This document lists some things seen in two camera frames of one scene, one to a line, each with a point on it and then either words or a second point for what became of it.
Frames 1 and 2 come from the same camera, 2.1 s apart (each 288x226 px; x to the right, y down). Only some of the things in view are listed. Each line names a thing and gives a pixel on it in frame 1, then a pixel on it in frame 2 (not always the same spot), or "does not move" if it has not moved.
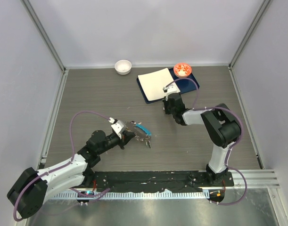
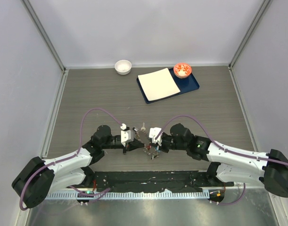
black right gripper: (165, 103) -> (163, 149)
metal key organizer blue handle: (141, 133) -> (153, 151)
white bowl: (123, 67) does not move
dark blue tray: (185, 84) does not move
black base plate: (157, 181) does not move
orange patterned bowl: (182, 69) does not move
